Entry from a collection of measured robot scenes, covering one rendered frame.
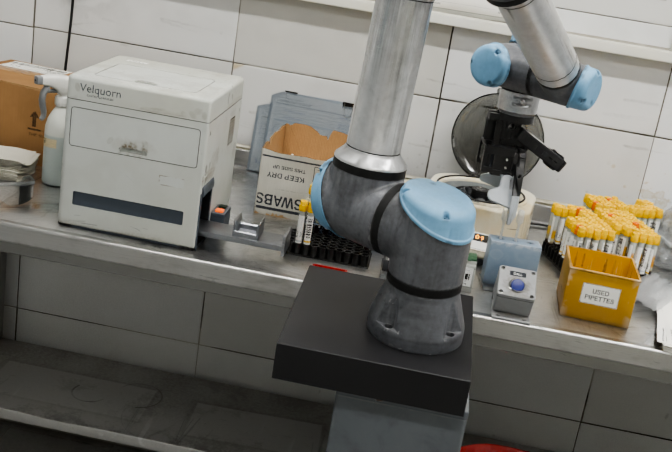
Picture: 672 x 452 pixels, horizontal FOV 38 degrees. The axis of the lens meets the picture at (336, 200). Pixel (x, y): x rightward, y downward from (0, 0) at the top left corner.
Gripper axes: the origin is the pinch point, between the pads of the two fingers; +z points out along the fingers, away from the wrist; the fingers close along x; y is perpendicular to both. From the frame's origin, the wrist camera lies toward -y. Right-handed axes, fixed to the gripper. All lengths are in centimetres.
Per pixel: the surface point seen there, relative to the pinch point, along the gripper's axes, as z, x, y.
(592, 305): 11.9, 11.1, -17.4
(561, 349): 18.6, 18.0, -11.6
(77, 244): 17, 7, 81
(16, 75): -3, -41, 110
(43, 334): 74, -64, 106
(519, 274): 7.5, 12.1, -2.4
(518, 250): 6.3, 2.0, -3.6
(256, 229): 10.7, 0.2, 47.7
